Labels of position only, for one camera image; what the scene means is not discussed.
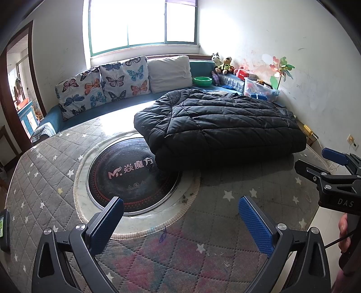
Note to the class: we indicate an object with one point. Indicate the blue plastic stand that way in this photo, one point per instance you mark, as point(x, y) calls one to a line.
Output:
point(259, 97)

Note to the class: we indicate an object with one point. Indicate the yellow plush toy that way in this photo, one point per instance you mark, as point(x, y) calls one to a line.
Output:
point(225, 66)

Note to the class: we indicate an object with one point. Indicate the black flat device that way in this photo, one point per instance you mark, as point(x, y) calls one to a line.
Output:
point(5, 231)

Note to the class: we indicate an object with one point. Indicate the purple toy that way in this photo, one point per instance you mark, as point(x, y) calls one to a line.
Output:
point(216, 79)

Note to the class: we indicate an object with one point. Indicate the blue sofa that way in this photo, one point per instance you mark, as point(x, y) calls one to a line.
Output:
point(200, 67)

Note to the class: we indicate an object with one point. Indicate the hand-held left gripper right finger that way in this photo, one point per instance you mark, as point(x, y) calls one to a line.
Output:
point(255, 225)

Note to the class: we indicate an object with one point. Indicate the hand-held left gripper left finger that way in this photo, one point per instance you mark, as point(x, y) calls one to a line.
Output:
point(108, 219)

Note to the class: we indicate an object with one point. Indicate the green framed window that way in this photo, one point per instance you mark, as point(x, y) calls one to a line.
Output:
point(112, 25)

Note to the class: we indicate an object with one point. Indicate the butterfly print pillow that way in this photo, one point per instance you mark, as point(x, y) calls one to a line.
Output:
point(79, 93)
point(124, 79)

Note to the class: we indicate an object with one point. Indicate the grey star quilted table cover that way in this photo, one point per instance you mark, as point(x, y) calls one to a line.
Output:
point(42, 174)

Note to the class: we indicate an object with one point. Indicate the blue cabinet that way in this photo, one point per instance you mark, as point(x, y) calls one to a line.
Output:
point(26, 115)

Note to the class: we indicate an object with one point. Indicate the blue knitted cushion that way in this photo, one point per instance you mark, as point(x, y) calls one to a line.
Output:
point(43, 132)

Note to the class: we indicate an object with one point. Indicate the brown wooden door frame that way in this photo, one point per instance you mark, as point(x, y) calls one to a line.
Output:
point(35, 84)

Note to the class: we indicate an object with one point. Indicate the person's right hand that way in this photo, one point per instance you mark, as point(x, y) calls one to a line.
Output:
point(344, 225)

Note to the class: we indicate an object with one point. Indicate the blue patterned box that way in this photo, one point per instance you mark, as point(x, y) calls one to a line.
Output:
point(231, 83)

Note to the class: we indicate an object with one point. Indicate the red box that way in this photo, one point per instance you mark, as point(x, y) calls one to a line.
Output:
point(243, 74)

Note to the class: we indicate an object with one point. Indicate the black and white plush toy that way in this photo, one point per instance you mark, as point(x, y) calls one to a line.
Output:
point(216, 59)

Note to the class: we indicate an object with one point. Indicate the green bowl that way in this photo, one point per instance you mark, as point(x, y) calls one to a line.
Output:
point(202, 81)

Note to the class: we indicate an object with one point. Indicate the wooden side table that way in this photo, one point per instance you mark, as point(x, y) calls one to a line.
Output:
point(308, 132)

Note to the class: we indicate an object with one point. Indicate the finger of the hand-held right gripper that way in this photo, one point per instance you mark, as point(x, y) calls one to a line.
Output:
point(310, 170)
point(334, 156)

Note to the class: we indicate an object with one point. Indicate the round black induction cooker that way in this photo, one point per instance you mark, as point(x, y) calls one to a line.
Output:
point(127, 191)

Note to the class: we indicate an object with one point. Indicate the black puffer jacket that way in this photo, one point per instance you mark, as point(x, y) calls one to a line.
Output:
point(225, 126)

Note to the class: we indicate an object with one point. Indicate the clear plastic storage box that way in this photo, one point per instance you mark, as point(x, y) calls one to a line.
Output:
point(259, 88)

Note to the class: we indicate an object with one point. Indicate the colourful pinwheel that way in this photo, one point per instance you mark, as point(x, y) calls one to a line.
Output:
point(282, 69)

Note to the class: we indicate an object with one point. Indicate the white pillow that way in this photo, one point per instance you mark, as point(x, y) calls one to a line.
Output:
point(169, 73)

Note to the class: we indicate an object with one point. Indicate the white wall socket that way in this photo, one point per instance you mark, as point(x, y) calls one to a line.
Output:
point(352, 142)

